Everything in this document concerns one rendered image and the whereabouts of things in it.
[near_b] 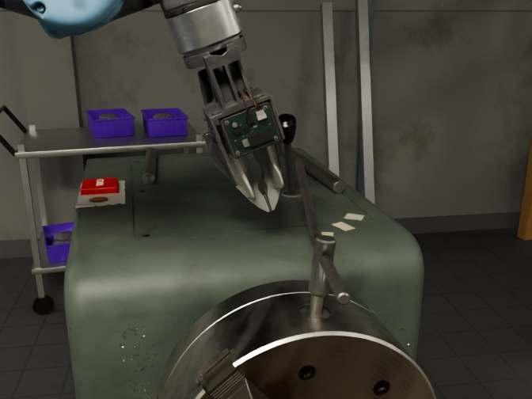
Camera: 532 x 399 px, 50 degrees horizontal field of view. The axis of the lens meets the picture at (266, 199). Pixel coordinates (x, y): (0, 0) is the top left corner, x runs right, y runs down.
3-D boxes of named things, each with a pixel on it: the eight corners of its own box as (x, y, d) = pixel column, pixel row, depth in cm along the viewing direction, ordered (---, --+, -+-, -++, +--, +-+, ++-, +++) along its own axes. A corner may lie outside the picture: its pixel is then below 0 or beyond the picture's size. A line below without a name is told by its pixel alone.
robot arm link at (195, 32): (163, 18, 64) (230, -6, 65) (178, 58, 65) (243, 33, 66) (168, 20, 57) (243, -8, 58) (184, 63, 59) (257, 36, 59)
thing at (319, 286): (323, 340, 62) (338, 242, 59) (303, 340, 62) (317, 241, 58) (320, 331, 64) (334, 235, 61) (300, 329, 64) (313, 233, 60)
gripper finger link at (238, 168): (255, 233, 67) (229, 162, 63) (245, 216, 72) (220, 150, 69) (279, 222, 67) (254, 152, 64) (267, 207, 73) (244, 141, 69)
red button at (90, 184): (83, 190, 100) (82, 178, 100) (118, 188, 102) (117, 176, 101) (81, 200, 95) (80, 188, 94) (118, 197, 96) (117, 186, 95)
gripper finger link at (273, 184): (279, 222, 67) (254, 152, 64) (267, 207, 73) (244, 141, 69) (304, 212, 67) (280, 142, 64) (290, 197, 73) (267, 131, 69)
